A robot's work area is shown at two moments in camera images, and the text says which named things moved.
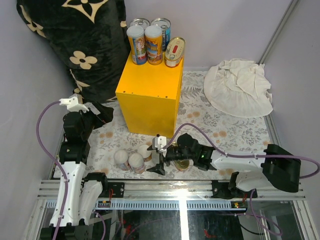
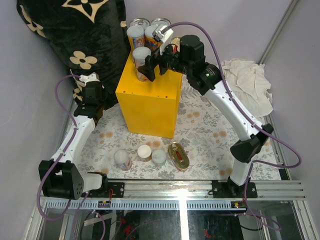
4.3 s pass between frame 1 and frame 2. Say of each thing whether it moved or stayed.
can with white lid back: stayed
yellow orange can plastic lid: stayed
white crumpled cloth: stayed
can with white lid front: moved
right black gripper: moved
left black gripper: moved
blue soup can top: stayed
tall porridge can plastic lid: stayed
